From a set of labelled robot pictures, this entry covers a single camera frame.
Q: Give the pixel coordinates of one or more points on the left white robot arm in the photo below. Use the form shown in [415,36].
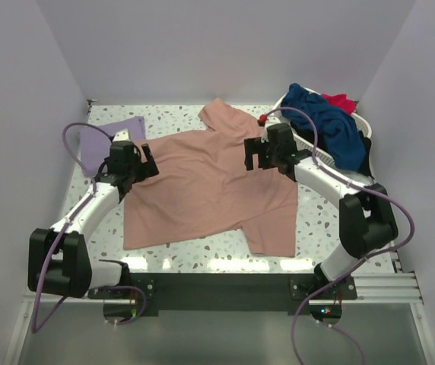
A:
[58,261]

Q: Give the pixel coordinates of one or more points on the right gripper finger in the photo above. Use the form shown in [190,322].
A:
[254,146]
[262,161]

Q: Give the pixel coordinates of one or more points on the red t shirt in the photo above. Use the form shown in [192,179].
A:
[341,101]

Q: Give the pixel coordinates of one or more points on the pink t shirt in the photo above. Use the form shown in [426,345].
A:
[203,188]

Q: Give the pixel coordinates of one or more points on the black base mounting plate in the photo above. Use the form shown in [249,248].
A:
[221,292]

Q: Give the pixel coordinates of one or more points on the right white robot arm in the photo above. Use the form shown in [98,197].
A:
[366,219]

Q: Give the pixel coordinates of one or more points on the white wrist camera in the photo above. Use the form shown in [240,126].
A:
[122,136]
[265,137]

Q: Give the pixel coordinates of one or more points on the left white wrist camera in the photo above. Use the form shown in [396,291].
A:
[122,136]

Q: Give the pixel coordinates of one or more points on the blue t shirt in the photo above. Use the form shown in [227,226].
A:
[327,121]

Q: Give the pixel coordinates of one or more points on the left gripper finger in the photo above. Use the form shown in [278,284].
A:
[149,158]
[145,173]

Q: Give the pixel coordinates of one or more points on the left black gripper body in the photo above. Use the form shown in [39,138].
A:
[135,166]

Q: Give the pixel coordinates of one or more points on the white laundry basket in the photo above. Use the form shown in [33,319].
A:
[316,148]

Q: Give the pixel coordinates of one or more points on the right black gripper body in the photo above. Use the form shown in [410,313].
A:
[273,154]

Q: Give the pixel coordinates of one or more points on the folded purple t shirt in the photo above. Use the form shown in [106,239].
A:
[95,146]

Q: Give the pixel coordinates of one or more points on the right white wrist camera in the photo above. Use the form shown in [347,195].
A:
[265,137]

